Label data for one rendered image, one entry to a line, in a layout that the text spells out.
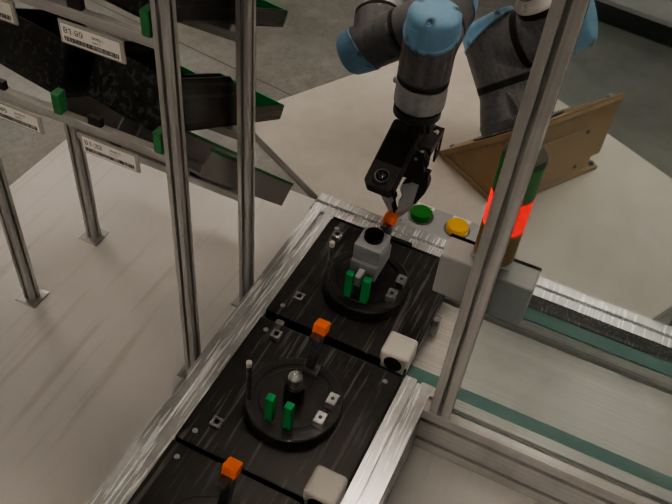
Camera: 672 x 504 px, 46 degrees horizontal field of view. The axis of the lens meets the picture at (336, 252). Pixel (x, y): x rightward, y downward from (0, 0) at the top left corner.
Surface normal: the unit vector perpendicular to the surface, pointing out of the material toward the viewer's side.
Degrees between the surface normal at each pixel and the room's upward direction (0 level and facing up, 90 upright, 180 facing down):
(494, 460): 90
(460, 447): 90
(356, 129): 0
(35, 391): 0
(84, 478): 0
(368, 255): 90
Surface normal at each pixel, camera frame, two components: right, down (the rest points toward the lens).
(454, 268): -0.43, 0.63
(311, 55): 0.08, -0.69
